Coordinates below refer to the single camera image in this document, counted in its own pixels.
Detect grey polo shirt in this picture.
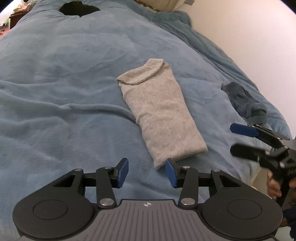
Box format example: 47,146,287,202
116,58,208,169

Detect person right hand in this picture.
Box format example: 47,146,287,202
266,170,296,199

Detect dark blue jeans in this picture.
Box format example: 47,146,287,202
221,82,267,126

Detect dark blue fleece sleeve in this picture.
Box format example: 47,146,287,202
282,205,296,240

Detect blue fleece duvet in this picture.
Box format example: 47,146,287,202
1,1,291,240

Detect dark wooden nightstand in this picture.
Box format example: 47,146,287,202
9,11,28,29

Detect black garment on bed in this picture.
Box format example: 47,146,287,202
59,1,100,17

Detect wall power socket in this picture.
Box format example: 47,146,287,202
184,0,195,6

